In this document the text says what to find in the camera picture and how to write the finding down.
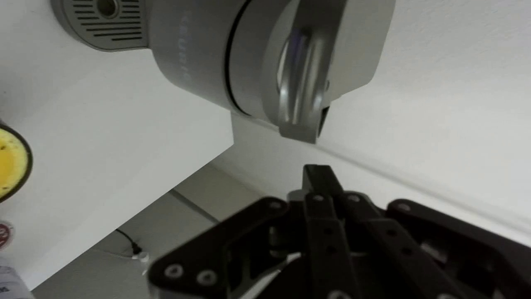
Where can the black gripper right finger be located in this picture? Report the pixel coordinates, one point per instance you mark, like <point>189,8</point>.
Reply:
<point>420,249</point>

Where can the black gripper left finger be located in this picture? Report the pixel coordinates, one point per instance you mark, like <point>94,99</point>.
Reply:
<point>232,242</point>

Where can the grey coffee machine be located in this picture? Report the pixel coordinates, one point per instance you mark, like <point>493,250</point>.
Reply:
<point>204,49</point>

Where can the grey coffee machine lid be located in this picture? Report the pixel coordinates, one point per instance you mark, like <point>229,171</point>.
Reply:
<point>342,49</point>

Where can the white plastic board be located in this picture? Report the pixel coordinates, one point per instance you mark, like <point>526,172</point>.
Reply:
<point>109,137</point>

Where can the dark jar yellow candle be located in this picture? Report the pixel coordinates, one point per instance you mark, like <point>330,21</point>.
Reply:
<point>10,162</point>

